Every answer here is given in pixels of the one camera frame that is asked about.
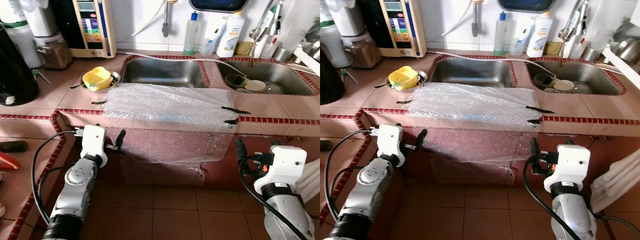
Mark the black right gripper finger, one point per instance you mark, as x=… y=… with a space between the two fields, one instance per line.
x=534 y=148
x=240 y=149

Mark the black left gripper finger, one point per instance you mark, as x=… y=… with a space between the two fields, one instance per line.
x=120 y=139
x=421 y=138

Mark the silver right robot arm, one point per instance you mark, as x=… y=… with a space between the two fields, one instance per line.
x=285 y=215
x=575 y=215

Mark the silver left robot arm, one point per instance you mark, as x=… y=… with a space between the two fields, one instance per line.
x=370 y=190
x=75 y=185

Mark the clear bubble wrap sheet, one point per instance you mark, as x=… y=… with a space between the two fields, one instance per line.
x=470 y=110
x=165 y=110

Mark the cream ceramic bowl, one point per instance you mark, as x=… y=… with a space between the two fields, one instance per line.
x=255 y=86
x=564 y=86

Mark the dark bowl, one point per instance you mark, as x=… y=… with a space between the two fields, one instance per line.
x=542 y=81
x=234 y=81

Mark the white plastic rack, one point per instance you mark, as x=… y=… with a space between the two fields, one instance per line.
x=615 y=180

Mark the dark green oblong object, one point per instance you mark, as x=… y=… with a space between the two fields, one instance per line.
x=14 y=146
x=326 y=145

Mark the steel sink basin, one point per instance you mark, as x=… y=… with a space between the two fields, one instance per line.
x=472 y=72
x=600 y=80
x=162 y=72
x=295 y=80

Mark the green white plastic tongs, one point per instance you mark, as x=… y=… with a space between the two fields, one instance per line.
x=42 y=76
x=350 y=76

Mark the yellow sponge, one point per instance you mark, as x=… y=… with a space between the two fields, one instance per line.
x=244 y=48
x=552 y=48

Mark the clear plastic cup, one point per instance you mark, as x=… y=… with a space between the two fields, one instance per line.
x=519 y=47
x=209 y=47

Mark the clear jar brown powder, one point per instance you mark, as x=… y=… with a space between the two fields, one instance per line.
x=362 y=55
x=54 y=55

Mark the orange plastic loop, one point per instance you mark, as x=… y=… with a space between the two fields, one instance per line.
x=9 y=161

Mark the steel cup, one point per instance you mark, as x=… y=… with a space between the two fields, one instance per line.
x=591 y=54
x=283 y=54

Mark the black electric kettle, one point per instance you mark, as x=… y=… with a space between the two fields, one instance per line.
x=330 y=80
x=15 y=75

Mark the cream black water ionizer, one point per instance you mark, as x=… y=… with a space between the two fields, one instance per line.
x=95 y=30
x=402 y=30

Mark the white detergent bottle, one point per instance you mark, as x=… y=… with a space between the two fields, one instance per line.
x=231 y=37
x=540 y=37

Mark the white plastic bar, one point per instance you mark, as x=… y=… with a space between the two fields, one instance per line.
x=307 y=60
x=620 y=62

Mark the small white plastic piece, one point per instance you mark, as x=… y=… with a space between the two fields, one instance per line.
x=9 y=99

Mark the clear bottle blue cap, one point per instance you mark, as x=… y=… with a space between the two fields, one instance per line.
x=191 y=37
x=501 y=37

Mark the white canister green lid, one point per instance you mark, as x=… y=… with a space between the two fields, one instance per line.
x=25 y=45
x=337 y=47

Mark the chrome sink faucet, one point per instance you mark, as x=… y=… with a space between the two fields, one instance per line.
x=270 y=22
x=580 y=22

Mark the steel pot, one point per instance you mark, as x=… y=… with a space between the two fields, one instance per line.
x=627 y=49

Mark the grey translucent filter cartridge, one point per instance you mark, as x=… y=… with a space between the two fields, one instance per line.
x=346 y=17
x=40 y=17

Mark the dark framed tray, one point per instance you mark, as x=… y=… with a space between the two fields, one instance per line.
x=217 y=5
x=525 y=5

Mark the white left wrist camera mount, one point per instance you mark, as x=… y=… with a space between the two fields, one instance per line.
x=93 y=140
x=390 y=140

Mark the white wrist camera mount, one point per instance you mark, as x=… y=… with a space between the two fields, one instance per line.
x=282 y=165
x=390 y=140
x=570 y=165
x=93 y=140

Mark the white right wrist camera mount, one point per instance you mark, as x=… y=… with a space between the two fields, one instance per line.
x=570 y=165
x=282 y=165

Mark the chrome wall tap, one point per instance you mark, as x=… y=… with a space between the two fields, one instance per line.
x=475 y=29
x=165 y=29

